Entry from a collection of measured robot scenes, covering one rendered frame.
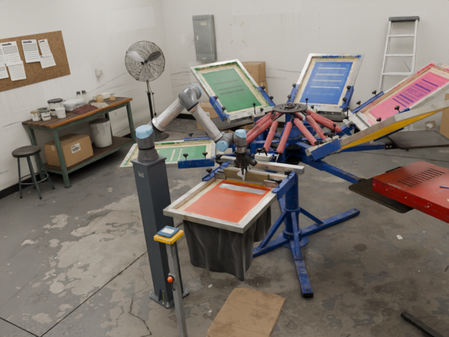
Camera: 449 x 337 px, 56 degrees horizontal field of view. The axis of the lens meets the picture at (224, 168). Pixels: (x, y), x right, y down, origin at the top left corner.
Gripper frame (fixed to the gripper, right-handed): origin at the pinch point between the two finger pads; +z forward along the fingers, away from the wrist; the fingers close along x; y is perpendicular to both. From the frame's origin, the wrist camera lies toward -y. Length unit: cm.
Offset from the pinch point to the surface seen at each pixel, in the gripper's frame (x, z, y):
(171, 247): 79, 14, 10
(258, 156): -26.7, -6.0, 2.6
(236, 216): 44.1, 5.3, -16.1
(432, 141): -135, 6, -108
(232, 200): 25.9, 5.3, -2.5
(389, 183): -4, -10, -96
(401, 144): -120, 6, -86
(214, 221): 60, 2, -10
